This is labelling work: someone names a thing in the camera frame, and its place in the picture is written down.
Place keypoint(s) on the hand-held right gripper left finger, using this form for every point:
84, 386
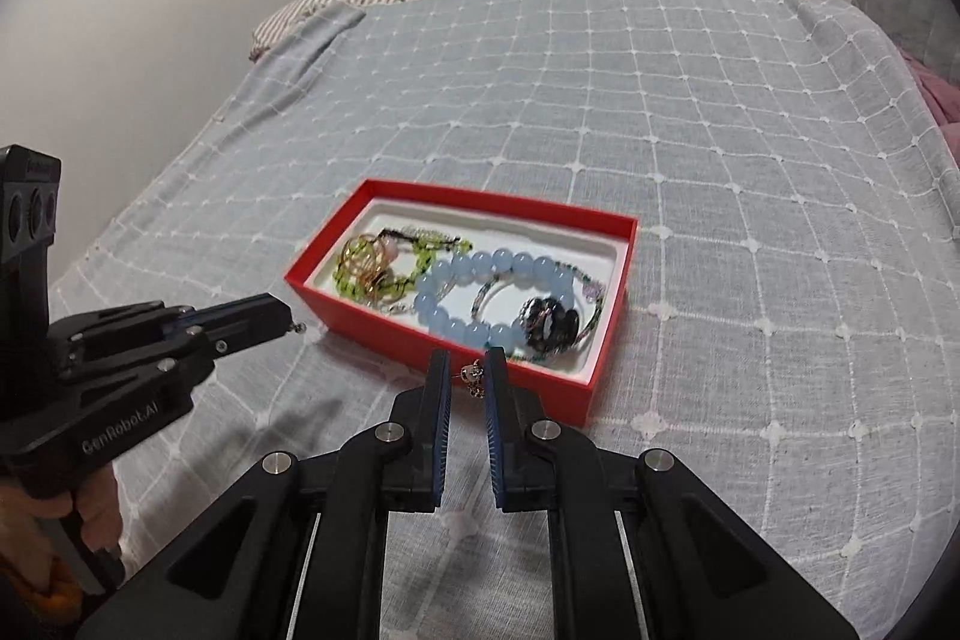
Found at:
441, 422

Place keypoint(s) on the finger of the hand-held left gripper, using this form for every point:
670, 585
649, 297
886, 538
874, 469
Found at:
247, 302
255, 325

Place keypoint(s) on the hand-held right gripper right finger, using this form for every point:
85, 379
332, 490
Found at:
493, 430

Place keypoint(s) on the gold dangle earring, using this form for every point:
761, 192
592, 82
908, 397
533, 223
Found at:
471, 374

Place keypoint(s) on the red jewelry box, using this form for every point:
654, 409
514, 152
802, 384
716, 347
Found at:
360, 317

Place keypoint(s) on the dark hair clip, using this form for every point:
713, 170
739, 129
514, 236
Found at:
547, 325

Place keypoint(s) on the person's left hand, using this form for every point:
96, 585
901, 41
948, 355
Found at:
97, 512

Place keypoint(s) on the grey grid bedspread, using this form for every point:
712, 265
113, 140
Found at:
675, 160

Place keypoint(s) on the pink cloth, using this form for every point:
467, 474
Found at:
946, 100

